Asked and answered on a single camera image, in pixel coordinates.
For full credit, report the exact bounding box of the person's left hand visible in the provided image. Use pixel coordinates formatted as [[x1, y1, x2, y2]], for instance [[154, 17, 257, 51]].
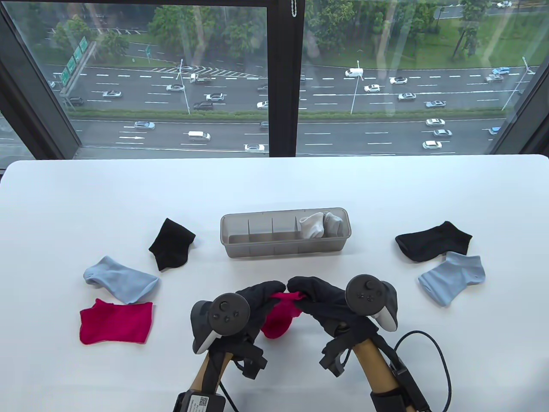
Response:
[[235, 281, 287, 344]]

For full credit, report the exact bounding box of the person's right hand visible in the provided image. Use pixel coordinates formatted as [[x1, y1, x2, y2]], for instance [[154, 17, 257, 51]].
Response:
[[287, 276, 380, 345]]

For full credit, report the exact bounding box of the pink sock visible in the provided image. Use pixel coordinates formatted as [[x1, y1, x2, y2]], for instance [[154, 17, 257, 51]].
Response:
[[79, 299, 154, 345], [261, 291, 307, 339]]

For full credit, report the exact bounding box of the black sock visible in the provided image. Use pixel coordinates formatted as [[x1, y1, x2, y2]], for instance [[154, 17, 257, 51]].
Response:
[[395, 221, 473, 263], [149, 218, 196, 271]]

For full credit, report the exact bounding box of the light blue sock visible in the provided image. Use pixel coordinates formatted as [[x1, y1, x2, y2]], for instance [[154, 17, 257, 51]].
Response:
[[418, 252, 486, 306], [83, 256, 160, 305]]

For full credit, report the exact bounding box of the person's left forearm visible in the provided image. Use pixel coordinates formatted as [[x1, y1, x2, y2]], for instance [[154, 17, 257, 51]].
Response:
[[189, 350, 234, 393]]

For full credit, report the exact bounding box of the person's right forearm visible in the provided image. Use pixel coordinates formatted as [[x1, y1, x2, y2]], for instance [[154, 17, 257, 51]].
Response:
[[352, 339, 399, 393]]

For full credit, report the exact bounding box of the grey white tracking controller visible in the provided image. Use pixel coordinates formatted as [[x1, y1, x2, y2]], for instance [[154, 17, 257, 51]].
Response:
[[191, 293, 250, 354], [345, 275, 398, 332]]

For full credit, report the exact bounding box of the grey plastic divided organizer box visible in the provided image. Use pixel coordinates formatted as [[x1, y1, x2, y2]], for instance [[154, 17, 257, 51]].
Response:
[[220, 207, 352, 259]]

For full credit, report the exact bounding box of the black labelled sensor box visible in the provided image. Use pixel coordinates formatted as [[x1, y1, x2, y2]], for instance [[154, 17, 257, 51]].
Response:
[[388, 360, 431, 412], [184, 391, 226, 412]]

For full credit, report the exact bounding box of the black cable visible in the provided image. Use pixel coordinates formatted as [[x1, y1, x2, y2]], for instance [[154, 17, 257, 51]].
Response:
[[395, 330, 452, 412]]

